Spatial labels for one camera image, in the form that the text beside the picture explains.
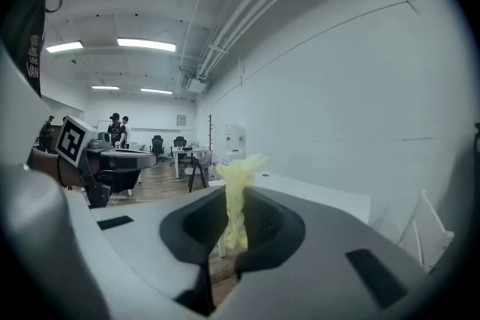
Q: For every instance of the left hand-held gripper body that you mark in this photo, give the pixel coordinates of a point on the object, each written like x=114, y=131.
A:
x=71, y=140

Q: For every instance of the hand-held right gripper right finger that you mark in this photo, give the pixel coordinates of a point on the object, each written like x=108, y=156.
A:
x=318, y=266

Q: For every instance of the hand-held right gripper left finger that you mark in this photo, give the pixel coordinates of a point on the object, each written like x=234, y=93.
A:
x=142, y=247

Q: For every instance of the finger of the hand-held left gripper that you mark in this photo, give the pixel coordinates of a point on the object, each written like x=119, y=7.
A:
x=131, y=159

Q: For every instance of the yellow cloth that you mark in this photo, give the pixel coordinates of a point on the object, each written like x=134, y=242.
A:
x=236, y=198

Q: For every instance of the person's left forearm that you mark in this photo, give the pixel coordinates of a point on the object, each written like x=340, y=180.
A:
x=45, y=166

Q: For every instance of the black office chair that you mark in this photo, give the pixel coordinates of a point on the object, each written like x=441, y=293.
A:
x=157, y=146
x=180, y=143

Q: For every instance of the white office desk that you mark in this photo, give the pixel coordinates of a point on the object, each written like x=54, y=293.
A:
x=189, y=150

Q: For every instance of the long ceiling light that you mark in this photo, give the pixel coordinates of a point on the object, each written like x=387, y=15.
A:
x=156, y=91
x=146, y=44
x=105, y=87
x=64, y=46

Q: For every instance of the white chair with black legs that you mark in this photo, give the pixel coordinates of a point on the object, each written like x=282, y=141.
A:
x=197, y=170

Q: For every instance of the white table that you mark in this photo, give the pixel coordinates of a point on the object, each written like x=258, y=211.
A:
x=318, y=195

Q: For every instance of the white water dispenser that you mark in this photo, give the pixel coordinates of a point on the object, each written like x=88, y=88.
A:
x=234, y=142

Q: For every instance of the person's black t-shirt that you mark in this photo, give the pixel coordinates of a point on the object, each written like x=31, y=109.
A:
x=26, y=37

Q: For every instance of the white slatted chair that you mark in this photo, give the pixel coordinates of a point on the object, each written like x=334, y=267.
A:
x=427, y=232

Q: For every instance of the white ceiling pipes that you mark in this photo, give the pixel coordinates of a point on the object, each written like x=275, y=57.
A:
x=243, y=11

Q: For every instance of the framed wall poster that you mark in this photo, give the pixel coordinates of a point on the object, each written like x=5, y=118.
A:
x=181, y=120

